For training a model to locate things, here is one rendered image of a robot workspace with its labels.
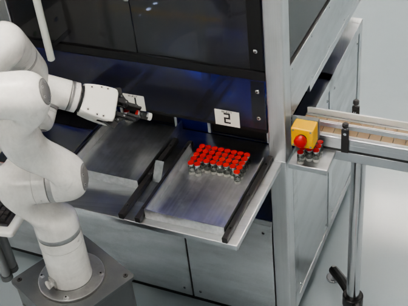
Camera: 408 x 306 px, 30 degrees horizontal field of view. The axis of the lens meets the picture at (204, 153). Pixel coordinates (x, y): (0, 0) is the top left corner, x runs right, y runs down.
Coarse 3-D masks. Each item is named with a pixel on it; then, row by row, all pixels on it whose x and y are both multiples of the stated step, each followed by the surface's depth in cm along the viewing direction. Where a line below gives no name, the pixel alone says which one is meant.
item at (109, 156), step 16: (128, 128) 268; (144, 128) 268; (160, 128) 267; (176, 128) 261; (96, 144) 262; (112, 144) 262; (128, 144) 261; (144, 144) 260; (160, 144) 259; (96, 160) 255; (112, 160) 255; (128, 160) 254; (144, 160) 253; (96, 176) 246; (112, 176) 243; (128, 176) 247; (144, 176) 244
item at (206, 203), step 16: (176, 176) 245; (192, 176) 244; (208, 176) 243; (160, 192) 237; (176, 192) 239; (192, 192) 238; (208, 192) 237; (224, 192) 236; (240, 192) 236; (144, 208) 229; (160, 208) 233; (176, 208) 233; (192, 208) 232; (208, 208) 231; (224, 208) 231; (176, 224) 227; (192, 224) 224; (208, 224) 221; (224, 224) 225
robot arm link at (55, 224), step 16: (0, 176) 190; (16, 176) 189; (32, 176) 189; (0, 192) 191; (16, 192) 189; (32, 192) 189; (16, 208) 192; (32, 208) 195; (48, 208) 199; (64, 208) 201; (32, 224) 196; (48, 224) 197; (64, 224) 199; (48, 240) 200; (64, 240) 200
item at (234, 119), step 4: (216, 112) 244; (220, 112) 244; (224, 112) 243; (228, 112) 242; (232, 112) 242; (236, 112) 241; (216, 116) 245; (220, 116) 244; (224, 116) 244; (232, 116) 243; (236, 116) 242; (216, 120) 246; (220, 120) 246; (228, 120) 244; (232, 120) 244; (236, 120) 243; (224, 124) 246; (228, 124) 245; (232, 124) 245; (236, 124) 244
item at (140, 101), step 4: (124, 96) 256; (128, 96) 256; (132, 96) 255; (136, 96) 254; (140, 96) 253; (128, 100) 257; (132, 100) 256; (136, 100) 255; (140, 100) 254; (140, 104) 256; (144, 104) 255; (144, 108) 256
